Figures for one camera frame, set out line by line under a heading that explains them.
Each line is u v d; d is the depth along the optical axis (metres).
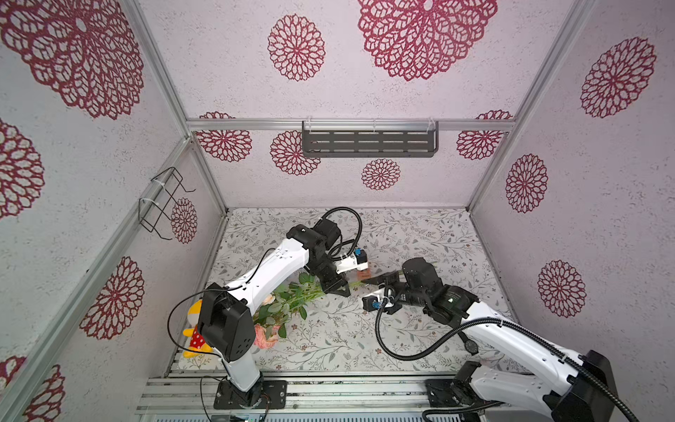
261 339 0.65
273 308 0.69
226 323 0.44
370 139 0.95
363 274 0.95
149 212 0.73
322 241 0.60
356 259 0.69
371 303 0.60
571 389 0.39
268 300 0.69
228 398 0.73
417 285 0.58
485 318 0.50
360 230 0.70
